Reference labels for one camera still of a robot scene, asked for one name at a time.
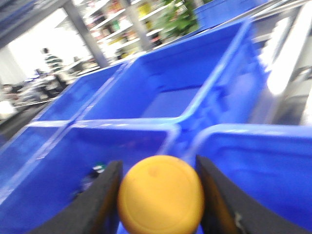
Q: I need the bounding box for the store shelving unit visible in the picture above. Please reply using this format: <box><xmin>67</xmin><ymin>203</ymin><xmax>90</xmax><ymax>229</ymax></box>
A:
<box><xmin>73</xmin><ymin>0</ymin><xmax>168</xmax><ymax>62</ymax></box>

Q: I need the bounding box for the blue plastic bin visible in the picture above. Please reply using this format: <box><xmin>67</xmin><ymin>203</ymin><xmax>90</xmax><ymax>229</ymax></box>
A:
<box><xmin>183</xmin><ymin>124</ymin><xmax>312</xmax><ymax>234</ymax></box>
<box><xmin>0</xmin><ymin>122</ymin><xmax>180</xmax><ymax>234</ymax></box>

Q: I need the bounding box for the blue plastic bin left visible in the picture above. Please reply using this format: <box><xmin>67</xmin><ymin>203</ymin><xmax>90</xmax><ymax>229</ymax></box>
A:
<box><xmin>0</xmin><ymin>122</ymin><xmax>180</xmax><ymax>234</ymax></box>

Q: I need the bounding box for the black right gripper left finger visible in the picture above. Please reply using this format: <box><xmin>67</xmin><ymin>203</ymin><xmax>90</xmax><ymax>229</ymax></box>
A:
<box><xmin>29</xmin><ymin>160</ymin><xmax>123</xmax><ymax>234</ymax></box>

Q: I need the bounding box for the green mushroom push button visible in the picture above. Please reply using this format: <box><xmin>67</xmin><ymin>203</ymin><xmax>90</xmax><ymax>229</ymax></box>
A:
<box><xmin>71</xmin><ymin>162</ymin><xmax>107</xmax><ymax>200</ymax></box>

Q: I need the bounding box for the blue plastic bin right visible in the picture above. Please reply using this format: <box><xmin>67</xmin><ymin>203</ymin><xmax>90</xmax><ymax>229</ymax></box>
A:
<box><xmin>183</xmin><ymin>124</ymin><xmax>312</xmax><ymax>234</ymax></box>

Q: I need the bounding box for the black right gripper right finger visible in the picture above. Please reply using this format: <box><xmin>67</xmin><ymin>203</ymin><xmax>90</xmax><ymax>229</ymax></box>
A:
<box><xmin>196</xmin><ymin>155</ymin><xmax>308</xmax><ymax>234</ymax></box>

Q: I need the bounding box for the yellow mushroom push button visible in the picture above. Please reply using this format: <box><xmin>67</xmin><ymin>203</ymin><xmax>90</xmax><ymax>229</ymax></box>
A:
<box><xmin>117</xmin><ymin>155</ymin><xmax>204</xmax><ymax>234</ymax></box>

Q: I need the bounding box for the metal roller rack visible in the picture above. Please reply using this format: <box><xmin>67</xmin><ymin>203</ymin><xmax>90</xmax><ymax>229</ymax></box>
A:
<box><xmin>248</xmin><ymin>0</ymin><xmax>312</xmax><ymax>126</ymax></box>

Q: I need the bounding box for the green plant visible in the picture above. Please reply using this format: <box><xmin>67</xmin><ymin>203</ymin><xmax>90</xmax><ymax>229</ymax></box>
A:
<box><xmin>156</xmin><ymin>0</ymin><xmax>199</xmax><ymax>39</ymax></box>

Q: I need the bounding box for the blue bin rear left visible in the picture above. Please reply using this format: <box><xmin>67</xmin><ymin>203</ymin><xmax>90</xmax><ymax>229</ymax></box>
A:
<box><xmin>34</xmin><ymin>62</ymin><xmax>126</xmax><ymax>121</ymax></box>

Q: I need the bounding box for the standing person striped shirt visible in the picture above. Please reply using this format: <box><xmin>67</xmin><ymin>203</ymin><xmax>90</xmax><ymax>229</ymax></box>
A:
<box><xmin>43</xmin><ymin>48</ymin><xmax>64</xmax><ymax>73</ymax></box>

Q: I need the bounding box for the blue bin rear right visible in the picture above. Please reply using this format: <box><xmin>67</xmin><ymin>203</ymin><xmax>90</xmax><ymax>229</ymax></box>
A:
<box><xmin>81</xmin><ymin>19</ymin><xmax>267</xmax><ymax>132</ymax></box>

